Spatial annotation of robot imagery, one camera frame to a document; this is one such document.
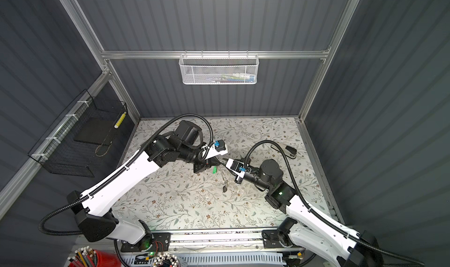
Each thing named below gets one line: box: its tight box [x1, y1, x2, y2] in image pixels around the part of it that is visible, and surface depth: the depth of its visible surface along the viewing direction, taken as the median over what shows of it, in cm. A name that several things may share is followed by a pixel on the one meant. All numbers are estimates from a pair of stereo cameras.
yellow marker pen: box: [113, 111, 127, 129], surface depth 83 cm
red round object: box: [92, 249, 122, 267], surface depth 70 cm
